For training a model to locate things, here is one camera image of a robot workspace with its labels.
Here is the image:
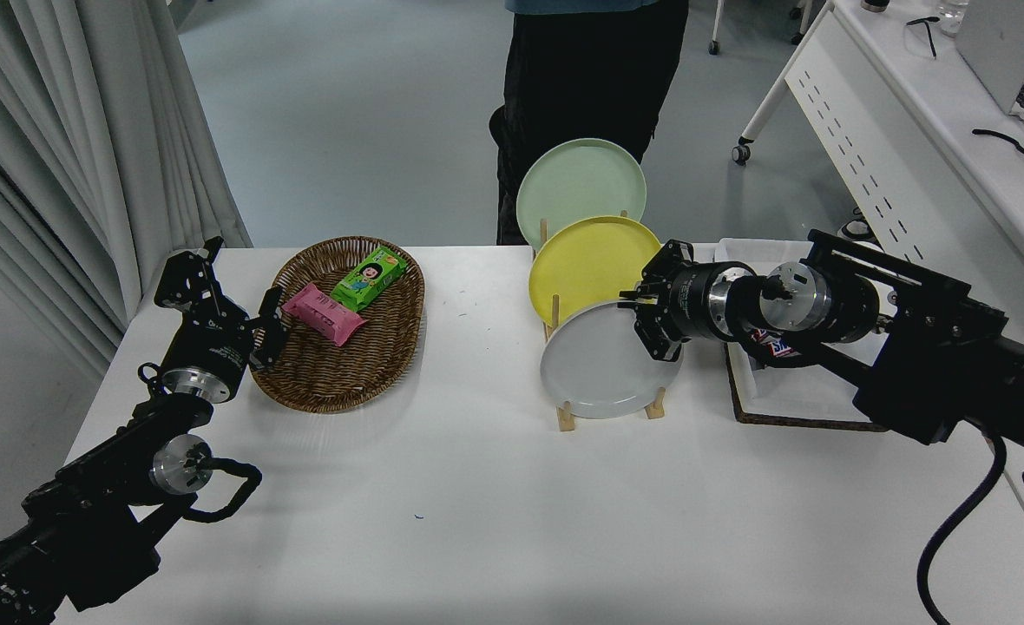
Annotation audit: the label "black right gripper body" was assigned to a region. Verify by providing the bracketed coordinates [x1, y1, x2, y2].
[661, 260, 714, 342]

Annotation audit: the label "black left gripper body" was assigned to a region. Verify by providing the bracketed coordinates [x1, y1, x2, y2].
[167, 317, 256, 385]

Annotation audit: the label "grey plate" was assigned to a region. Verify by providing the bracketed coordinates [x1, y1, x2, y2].
[539, 300, 685, 420]

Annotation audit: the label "yellow plate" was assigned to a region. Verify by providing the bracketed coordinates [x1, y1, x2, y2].
[528, 215, 662, 329]

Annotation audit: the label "wooden plate rack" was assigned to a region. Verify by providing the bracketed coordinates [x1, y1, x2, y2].
[536, 208, 669, 432]

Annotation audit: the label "pale green plate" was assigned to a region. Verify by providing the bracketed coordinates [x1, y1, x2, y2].
[516, 138, 647, 253]

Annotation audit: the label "pink snack packet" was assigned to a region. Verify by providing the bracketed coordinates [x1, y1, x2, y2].
[281, 282, 367, 348]

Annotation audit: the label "brown wicker basket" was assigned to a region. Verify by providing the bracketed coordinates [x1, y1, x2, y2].
[250, 236, 426, 414]

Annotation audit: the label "Snickers chocolate bar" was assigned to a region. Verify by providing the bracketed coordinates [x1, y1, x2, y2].
[748, 328, 801, 359]

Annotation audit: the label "green snack packet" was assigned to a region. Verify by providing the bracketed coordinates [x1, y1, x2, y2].
[330, 246, 408, 314]

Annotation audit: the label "white tray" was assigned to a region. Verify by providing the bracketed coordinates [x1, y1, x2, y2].
[713, 237, 893, 419]

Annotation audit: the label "brown cork mat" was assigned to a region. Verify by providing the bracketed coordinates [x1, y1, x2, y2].
[725, 343, 890, 432]

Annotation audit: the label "person's foot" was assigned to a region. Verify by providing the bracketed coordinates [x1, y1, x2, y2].
[837, 208, 879, 246]

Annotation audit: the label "person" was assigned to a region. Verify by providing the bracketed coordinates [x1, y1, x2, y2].
[489, 0, 691, 246]

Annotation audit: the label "white curtain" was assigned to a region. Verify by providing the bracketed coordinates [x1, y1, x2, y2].
[0, 0, 253, 383]

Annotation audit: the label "white desk with perforated panel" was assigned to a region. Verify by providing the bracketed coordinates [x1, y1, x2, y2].
[732, 0, 1024, 344]

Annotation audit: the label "black eyeglasses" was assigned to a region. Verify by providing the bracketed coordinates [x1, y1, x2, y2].
[905, 16, 941, 60]

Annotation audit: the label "silver laptop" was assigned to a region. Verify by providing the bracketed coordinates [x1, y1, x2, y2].
[955, 0, 1024, 120]

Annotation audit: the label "black cable on desk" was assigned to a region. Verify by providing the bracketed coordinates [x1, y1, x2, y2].
[972, 128, 1024, 161]

